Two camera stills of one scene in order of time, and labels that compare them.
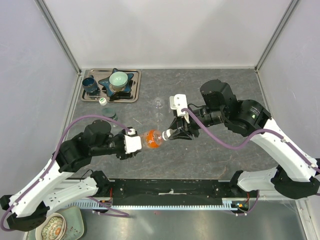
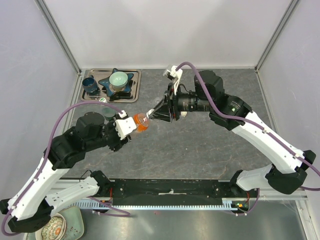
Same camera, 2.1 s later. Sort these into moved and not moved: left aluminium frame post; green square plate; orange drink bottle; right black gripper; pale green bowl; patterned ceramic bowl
Moved: right black gripper; orange drink bottle
Not moved: green square plate; pale green bowl; left aluminium frame post; patterned ceramic bowl
